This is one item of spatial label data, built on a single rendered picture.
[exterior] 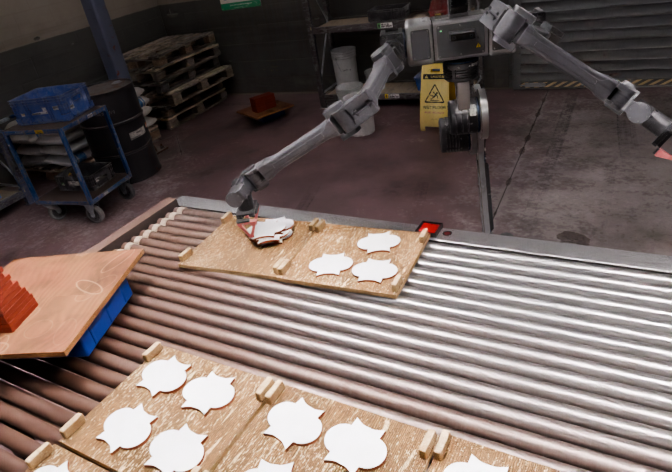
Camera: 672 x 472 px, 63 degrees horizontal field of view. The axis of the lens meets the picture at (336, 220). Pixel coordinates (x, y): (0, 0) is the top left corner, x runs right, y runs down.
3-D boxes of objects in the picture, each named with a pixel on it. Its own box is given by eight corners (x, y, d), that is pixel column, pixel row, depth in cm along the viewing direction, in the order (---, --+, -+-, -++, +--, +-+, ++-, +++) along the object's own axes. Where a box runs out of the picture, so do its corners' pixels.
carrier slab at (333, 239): (324, 226, 205) (323, 223, 204) (430, 236, 187) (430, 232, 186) (277, 281, 178) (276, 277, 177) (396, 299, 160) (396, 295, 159)
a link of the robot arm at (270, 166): (362, 124, 172) (341, 96, 169) (359, 131, 168) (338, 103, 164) (263, 187, 192) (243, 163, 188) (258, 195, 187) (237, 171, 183)
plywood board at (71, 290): (16, 262, 197) (14, 258, 196) (144, 252, 188) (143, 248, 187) (-94, 363, 154) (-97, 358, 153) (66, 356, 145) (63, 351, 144)
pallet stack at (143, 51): (185, 96, 796) (167, 35, 754) (241, 95, 751) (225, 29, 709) (119, 130, 697) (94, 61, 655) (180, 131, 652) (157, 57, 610)
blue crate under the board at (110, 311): (54, 298, 191) (42, 274, 186) (135, 293, 186) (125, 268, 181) (-4, 362, 164) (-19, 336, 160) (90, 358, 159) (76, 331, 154)
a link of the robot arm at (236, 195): (270, 181, 189) (254, 162, 186) (263, 196, 179) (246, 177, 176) (245, 198, 193) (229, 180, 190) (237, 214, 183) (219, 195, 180)
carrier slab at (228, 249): (232, 218, 223) (231, 215, 222) (322, 226, 206) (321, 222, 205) (178, 267, 196) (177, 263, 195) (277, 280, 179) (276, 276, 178)
